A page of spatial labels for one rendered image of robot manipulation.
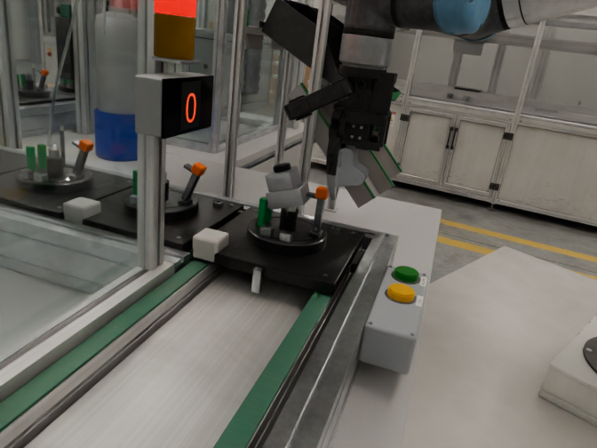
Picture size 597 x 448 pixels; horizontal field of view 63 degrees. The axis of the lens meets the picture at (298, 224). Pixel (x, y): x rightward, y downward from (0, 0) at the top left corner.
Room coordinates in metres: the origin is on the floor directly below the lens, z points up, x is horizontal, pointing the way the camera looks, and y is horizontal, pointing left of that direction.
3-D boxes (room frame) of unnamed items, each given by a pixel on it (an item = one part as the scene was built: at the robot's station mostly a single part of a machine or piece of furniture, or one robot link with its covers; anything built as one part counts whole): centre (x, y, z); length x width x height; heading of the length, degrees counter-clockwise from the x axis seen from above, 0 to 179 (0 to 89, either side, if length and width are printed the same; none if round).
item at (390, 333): (0.65, -0.17, 0.93); 0.21 x 0.07 x 0.06; 164
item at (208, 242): (0.73, 0.14, 0.97); 0.05 x 0.05 x 0.04; 74
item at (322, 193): (0.78, -0.02, 1.04); 0.04 x 0.02 x 0.08; 74
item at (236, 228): (0.79, 0.02, 0.96); 0.24 x 0.24 x 0.02; 74
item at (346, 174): (0.75, -0.07, 1.11); 0.06 x 0.03 x 0.09; 74
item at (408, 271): (0.72, -0.18, 0.96); 0.04 x 0.04 x 0.02
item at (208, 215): (0.86, 0.26, 1.01); 0.24 x 0.24 x 0.13; 74
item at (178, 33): (0.64, 0.18, 1.28); 0.05 x 0.05 x 0.05
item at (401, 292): (0.65, -0.17, 0.96); 0.04 x 0.04 x 0.02
